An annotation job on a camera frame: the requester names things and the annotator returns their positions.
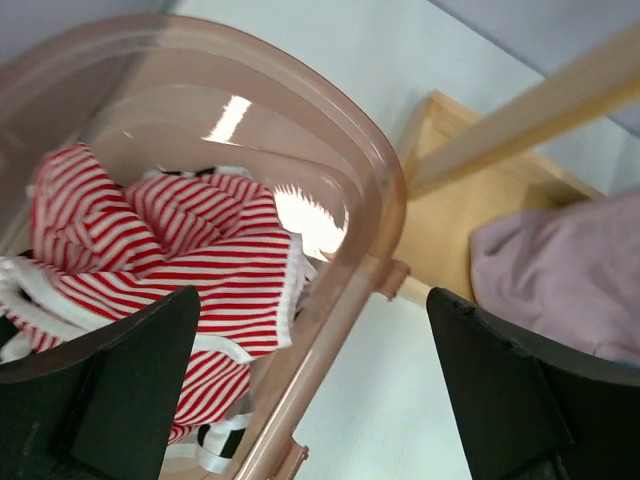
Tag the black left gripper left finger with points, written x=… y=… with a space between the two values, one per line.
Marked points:
x=100 y=406

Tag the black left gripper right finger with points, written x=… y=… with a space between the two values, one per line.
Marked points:
x=527 y=407

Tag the black white striped tank top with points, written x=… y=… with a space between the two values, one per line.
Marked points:
x=220 y=440

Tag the mauve pink tank top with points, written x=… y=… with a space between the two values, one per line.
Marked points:
x=569 y=274

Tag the red white striped tank top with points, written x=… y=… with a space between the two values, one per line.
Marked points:
x=200 y=260

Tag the wooden clothes rack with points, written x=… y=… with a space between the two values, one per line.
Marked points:
x=463 y=171

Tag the pink translucent plastic basket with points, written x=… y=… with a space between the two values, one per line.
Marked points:
x=185 y=94

